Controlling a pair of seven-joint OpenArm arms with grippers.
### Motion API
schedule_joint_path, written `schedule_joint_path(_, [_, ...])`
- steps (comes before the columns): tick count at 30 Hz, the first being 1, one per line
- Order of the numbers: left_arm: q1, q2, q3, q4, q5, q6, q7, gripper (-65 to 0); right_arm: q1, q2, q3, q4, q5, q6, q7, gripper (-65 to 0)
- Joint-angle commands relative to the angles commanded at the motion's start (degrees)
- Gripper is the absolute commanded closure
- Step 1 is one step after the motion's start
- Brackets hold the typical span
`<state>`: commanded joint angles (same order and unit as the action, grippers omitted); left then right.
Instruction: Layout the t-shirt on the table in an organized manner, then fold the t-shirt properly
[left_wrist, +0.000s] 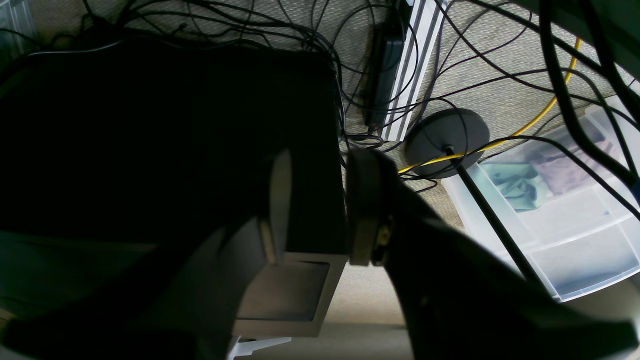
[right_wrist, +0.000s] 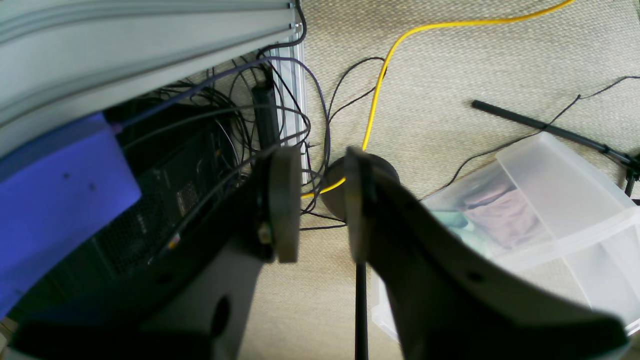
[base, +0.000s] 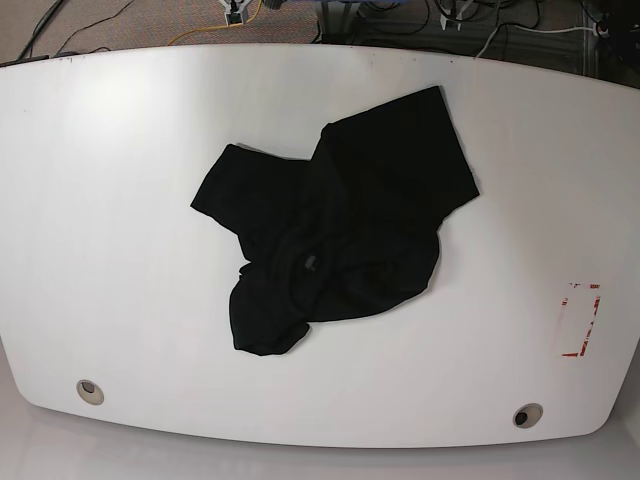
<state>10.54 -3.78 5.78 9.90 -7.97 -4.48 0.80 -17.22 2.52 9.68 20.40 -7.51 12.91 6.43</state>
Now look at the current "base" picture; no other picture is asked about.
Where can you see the right table cable grommet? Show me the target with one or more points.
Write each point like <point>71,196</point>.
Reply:
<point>528,416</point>

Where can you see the table cable grommet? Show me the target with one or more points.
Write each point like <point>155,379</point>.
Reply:
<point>90,392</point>
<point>528,416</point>

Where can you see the left table cable grommet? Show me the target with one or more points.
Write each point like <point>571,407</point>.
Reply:
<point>90,392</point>

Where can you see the red tape rectangle marking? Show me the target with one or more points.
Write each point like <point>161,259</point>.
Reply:
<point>577,317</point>

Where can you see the black t-shirt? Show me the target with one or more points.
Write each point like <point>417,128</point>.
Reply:
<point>349,233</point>

